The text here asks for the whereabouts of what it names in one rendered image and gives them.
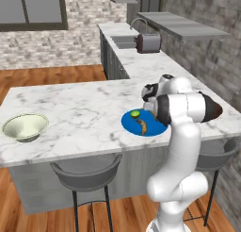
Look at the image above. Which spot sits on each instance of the grey sink basin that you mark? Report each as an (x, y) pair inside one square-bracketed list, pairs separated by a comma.
[(123, 41)]

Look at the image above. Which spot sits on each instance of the dark framed window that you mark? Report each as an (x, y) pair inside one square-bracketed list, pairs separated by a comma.
[(33, 9)]

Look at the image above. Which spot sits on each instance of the long grey wall shelf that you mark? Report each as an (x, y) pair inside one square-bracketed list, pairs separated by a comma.
[(179, 23)]

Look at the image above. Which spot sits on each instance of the pale green bowl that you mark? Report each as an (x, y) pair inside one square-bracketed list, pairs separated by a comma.
[(25, 127)]

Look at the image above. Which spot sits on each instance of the tall grey cupboard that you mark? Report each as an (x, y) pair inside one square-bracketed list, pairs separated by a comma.
[(147, 1)]

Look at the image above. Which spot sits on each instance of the green lime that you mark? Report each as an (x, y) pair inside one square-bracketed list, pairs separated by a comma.
[(135, 113)]

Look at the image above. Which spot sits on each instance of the brown spotted banana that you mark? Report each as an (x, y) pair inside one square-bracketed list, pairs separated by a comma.
[(142, 125)]

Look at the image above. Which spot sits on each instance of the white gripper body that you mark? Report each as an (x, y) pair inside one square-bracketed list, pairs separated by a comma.
[(149, 105)]

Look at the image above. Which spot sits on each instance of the grey island counter base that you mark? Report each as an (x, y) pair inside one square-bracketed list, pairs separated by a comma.
[(135, 173)]

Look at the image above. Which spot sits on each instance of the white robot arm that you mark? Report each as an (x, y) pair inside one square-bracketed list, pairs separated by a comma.
[(180, 154)]

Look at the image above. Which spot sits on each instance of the blue round plate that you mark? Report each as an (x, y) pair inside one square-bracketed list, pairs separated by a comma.
[(151, 126)]

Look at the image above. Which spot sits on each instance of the small grey wall shelf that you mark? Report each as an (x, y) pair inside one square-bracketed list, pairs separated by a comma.
[(123, 0)]

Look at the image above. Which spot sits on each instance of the silver curved tap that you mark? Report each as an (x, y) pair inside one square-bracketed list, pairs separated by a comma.
[(139, 21)]

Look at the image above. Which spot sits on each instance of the grey bar stool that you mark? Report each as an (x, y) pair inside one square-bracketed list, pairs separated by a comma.
[(216, 158), (86, 174)]

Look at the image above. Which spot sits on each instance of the grey base cupboard run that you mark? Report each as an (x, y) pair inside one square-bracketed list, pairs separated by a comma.
[(111, 61)]

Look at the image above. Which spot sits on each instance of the dark red toaster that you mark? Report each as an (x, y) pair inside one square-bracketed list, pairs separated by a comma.
[(148, 43)]

